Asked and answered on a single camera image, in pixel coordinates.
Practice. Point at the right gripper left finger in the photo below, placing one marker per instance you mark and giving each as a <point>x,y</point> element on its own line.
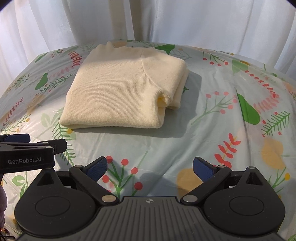
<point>86,178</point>

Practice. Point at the white sheer curtain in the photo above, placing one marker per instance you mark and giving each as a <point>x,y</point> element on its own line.
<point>260,30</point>

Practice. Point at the floral bed sheet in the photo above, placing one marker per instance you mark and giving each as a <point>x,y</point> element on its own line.
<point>234,111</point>

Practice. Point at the cream knit sweater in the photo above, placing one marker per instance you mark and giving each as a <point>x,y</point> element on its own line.
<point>124,86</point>

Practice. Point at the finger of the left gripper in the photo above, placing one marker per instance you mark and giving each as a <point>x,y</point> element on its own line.
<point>59,145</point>
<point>15,138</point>

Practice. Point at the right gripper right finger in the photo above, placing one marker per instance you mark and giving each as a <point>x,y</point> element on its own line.
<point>213,178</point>

